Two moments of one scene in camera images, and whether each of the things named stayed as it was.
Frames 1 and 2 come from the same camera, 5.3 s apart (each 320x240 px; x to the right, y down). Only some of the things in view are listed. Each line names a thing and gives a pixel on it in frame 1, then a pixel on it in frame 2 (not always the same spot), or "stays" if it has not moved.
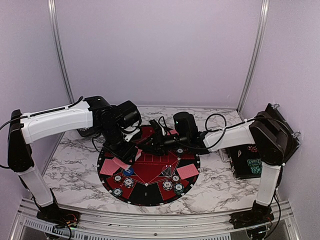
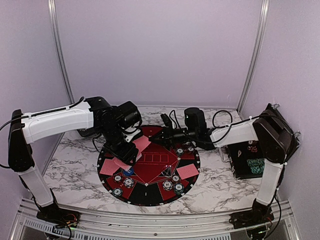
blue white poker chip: [179, 188] stays
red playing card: [187, 171] stays
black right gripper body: [165, 145] -> [174, 138]
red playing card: [121, 164] stays
